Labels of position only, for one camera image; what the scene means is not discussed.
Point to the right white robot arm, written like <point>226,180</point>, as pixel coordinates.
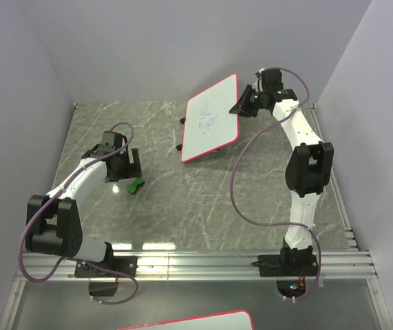
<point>307,173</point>

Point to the green whiteboard eraser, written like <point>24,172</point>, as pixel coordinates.
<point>136,184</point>

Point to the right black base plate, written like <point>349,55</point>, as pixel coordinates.
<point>273,265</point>

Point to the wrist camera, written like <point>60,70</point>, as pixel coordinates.
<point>269,80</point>
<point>113,140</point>

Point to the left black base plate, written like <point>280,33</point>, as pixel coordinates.
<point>121,264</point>

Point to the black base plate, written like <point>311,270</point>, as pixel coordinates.
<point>273,265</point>
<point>121,264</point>

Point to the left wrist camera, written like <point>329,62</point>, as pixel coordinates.
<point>113,140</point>

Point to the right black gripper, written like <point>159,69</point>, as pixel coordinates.
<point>240,107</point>

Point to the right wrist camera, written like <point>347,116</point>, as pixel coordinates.
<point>269,80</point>

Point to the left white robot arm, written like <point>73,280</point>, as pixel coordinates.
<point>53,220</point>

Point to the pink framed whiteboard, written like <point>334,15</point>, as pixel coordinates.
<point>239,319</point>
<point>208,124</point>

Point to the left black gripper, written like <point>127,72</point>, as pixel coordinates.
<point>114,177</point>

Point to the aluminium mounting rail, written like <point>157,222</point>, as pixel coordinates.
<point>206,266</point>

